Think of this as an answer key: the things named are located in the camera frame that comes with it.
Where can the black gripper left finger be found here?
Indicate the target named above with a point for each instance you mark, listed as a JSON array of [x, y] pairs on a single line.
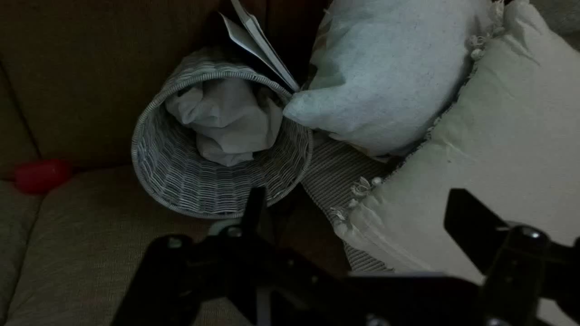
[[254, 213]]

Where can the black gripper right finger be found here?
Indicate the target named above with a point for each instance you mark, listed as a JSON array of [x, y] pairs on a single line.
[[475, 228]]

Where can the blue book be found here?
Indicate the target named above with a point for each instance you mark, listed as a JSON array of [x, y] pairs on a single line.
[[248, 34]]

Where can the grey wicker basket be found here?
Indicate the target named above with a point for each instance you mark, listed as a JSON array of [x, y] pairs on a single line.
[[172, 170]]

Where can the cream fringed pillow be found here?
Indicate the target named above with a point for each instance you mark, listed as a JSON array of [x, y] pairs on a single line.
[[511, 137]]

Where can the striped grey cloth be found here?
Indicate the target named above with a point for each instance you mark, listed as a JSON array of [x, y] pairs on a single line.
[[337, 175]]

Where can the crumpled white paper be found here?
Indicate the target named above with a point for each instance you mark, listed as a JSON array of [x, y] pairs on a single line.
[[230, 117]]

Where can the olive green sofa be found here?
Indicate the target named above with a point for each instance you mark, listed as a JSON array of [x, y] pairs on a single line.
[[74, 76]]

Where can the light blue pillow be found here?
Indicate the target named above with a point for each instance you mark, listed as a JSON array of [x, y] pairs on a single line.
[[383, 69]]

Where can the red ball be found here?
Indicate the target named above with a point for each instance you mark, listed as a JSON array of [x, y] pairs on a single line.
[[42, 175]]

